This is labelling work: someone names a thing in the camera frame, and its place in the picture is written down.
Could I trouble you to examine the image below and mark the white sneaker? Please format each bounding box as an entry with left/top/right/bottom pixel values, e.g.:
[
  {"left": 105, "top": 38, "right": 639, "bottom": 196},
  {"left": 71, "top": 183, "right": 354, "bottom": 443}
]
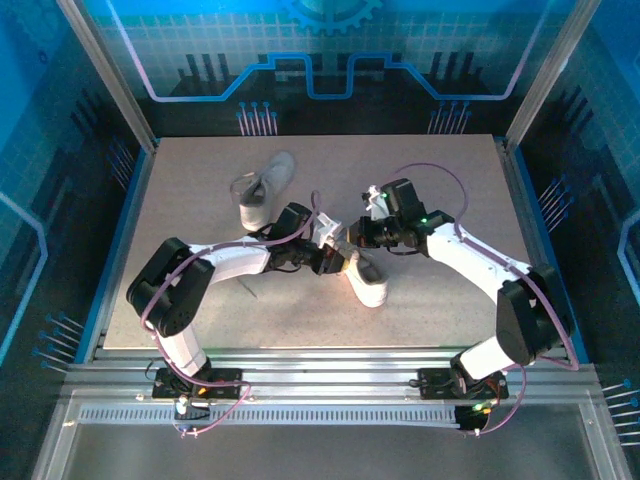
[
  {"left": 238, "top": 150, "right": 297, "bottom": 233},
  {"left": 342, "top": 247, "right": 390, "bottom": 309}
]

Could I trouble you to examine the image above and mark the blue table edge strip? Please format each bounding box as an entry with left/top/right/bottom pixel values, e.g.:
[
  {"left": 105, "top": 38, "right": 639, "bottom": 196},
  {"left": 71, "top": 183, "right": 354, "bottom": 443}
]
[
  {"left": 74, "top": 147, "right": 157, "bottom": 365},
  {"left": 512, "top": 144, "right": 591, "bottom": 365}
]

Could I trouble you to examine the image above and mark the grey metal front panel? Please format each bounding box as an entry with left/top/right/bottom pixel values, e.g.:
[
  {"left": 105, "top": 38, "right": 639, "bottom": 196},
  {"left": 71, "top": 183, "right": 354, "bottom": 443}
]
[{"left": 29, "top": 388, "right": 634, "bottom": 480}]

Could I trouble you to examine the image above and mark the small controller board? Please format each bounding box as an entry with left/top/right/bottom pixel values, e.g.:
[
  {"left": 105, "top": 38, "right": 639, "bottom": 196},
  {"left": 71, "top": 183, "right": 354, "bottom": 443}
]
[
  {"left": 172, "top": 394, "right": 212, "bottom": 435},
  {"left": 454, "top": 402, "right": 490, "bottom": 432}
]

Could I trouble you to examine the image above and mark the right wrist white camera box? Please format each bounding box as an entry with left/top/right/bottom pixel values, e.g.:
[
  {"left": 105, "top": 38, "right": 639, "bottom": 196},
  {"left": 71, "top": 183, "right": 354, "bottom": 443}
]
[{"left": 360, "top": 184, "right": 392, "bottom": 222}]

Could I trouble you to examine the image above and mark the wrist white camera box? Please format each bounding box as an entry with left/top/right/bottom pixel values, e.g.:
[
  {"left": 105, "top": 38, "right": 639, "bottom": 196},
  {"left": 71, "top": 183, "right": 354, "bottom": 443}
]
[
  {"left": 310, "top": 210, "right": 347, "bottom": 250},
  {"left": 360, "top": 184, "right": 392, "bottom": 222}
]

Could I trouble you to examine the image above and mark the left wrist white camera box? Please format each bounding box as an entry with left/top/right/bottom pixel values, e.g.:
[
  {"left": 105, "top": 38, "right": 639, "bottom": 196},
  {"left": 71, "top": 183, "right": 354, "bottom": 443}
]
[{"left": 310, "top": 210, "right": 347, "bottom": 250}]

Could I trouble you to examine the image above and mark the aluminium front frame rail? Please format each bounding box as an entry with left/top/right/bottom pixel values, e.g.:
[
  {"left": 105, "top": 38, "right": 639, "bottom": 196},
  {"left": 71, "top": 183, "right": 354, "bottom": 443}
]
[{"left": 62, "top": 346, "right": 599, "bottom": 404}]

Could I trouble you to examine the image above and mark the aluminium side rail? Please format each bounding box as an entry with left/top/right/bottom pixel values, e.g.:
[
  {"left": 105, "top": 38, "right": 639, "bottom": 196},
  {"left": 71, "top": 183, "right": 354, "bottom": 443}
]
[{"left": 493, "top": 137, "right": 571, "bottom": 351}]

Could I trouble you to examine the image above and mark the slotted grey cable duct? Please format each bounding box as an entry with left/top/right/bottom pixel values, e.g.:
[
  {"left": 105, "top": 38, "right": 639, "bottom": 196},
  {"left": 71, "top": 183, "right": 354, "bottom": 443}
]
[{"left": 78, "top": 407, "right": 462, "bottom": 430}]

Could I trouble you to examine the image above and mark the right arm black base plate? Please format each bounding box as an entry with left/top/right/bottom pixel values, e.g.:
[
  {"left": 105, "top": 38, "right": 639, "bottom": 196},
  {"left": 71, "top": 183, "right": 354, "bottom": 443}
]
[{"left": 418, "top": 367, "right": 510, "bottom": 400}]

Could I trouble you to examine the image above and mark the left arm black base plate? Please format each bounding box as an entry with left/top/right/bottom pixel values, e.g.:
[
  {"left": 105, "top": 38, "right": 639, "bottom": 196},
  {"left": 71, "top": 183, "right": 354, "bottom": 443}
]
[{"left": 152, "top": 368, "right": 245, "bottom": 400}]

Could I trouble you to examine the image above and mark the aluminium frame post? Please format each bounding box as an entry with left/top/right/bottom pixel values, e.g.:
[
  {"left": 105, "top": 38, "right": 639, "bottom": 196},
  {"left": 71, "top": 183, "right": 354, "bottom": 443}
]
[
  {"left": 504, "top": 0, "right": 604, "bottom": 151},
  {"left": 54, "top": 0, "right": 159, "bottom": 154}
]

